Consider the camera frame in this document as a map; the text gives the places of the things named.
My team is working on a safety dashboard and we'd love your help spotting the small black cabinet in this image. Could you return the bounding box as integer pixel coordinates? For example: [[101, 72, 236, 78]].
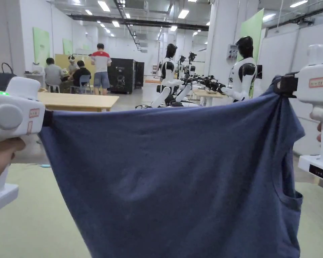
[[134, 61, 145, 89]]

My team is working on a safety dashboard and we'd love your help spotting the black bag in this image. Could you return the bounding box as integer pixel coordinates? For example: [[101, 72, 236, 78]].
[[0, 62, 17, 92]]

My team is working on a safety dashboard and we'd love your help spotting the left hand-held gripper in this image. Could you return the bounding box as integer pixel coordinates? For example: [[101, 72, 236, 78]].
[[0, 76, 54, 214]]

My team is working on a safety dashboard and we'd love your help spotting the wooden table with robot parts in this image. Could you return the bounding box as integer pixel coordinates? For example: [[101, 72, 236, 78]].
[[191, 76, 233, 107]]

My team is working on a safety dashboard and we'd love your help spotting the bed with pale green sheet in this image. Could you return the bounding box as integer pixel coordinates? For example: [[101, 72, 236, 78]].
[[0, 161, 323, 258]]

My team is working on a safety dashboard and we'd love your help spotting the large black cabinet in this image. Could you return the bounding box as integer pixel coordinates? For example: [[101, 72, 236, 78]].
[[107, 57, 137, 95]]

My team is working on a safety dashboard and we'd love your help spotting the blue chair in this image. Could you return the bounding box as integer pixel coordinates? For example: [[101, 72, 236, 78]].
[[70, 75, 94, 94]]

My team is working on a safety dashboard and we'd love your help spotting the white and black humanoid robot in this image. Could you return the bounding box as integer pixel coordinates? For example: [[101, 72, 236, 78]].
[[221, 36, 263, 104], [151, 43, 194, 108], [177, 52, 198, 81]]

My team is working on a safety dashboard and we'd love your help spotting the person's left hand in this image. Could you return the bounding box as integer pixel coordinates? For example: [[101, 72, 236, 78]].
[[0, 135, 26, 189]]

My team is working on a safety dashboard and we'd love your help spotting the dark blue shirt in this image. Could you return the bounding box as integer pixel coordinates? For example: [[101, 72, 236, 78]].
[[39, 76, 306, 258]]

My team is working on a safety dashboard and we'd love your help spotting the light wooden table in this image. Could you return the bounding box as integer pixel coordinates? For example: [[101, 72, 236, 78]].
[[37, 92, 120, 113]]

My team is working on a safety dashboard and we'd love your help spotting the grey wall socket box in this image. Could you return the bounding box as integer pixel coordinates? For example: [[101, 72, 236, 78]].
[[227, 44, 239, 60]]

